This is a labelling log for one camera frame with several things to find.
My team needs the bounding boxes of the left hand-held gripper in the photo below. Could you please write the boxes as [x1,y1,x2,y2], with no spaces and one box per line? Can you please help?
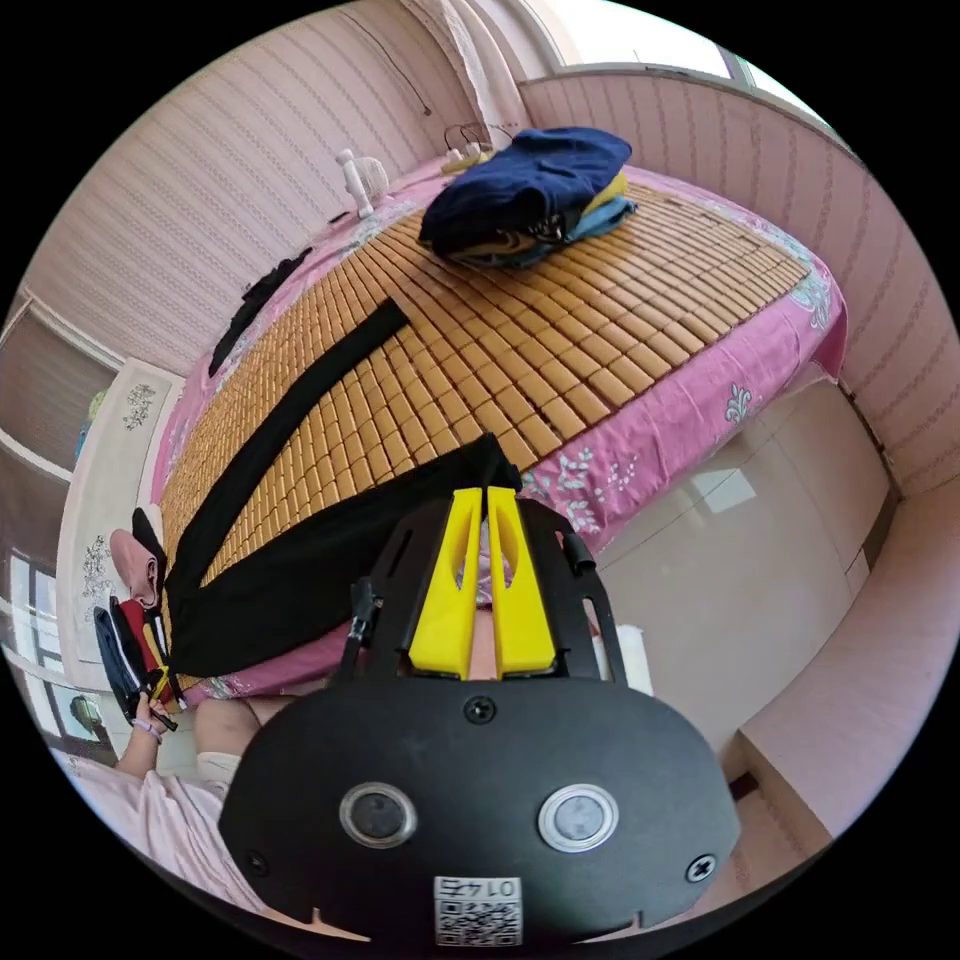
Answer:
[149,662,180,733]

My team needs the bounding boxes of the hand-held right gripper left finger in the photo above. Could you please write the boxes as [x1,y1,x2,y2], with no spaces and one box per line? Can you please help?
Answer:
[407,488,482,681]

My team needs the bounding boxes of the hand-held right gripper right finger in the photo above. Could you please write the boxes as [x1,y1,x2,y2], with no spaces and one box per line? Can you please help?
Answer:
[487,486,558,677]

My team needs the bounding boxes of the black pants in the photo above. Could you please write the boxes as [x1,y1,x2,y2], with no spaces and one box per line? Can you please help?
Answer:
[160,298,526,678]

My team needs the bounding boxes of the person's left forearm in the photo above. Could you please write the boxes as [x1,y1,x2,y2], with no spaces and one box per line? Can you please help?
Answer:
[113,728,160,781]

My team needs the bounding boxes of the person's left hand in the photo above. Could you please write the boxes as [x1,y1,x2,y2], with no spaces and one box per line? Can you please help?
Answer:
[128,691,165,744]

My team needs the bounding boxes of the pile of clothes, pink on top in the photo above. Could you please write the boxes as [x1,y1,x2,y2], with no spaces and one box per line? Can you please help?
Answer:
[92,505,175,714]

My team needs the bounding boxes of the person's body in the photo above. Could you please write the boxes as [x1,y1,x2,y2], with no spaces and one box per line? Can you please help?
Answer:
[68,693,301,920]

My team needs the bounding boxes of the bed with woven mat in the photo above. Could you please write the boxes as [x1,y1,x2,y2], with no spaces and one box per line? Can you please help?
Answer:
[148,146,850,711]

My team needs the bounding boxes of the black garment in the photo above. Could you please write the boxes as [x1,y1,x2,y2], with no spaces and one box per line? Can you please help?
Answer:
[207,247,314,379]

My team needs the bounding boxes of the pile of clothes, navy on top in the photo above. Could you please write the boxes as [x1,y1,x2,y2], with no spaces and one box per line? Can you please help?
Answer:
[417,127,640,271]

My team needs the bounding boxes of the small white fan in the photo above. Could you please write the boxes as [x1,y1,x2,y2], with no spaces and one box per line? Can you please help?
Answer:
[334,148,391,220]

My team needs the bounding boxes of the window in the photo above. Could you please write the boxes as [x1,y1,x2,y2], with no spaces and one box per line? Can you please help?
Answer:
[517,0,853,133]

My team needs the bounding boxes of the white power strip with cables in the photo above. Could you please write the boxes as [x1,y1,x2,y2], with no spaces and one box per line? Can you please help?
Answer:
[440,119,502,175]

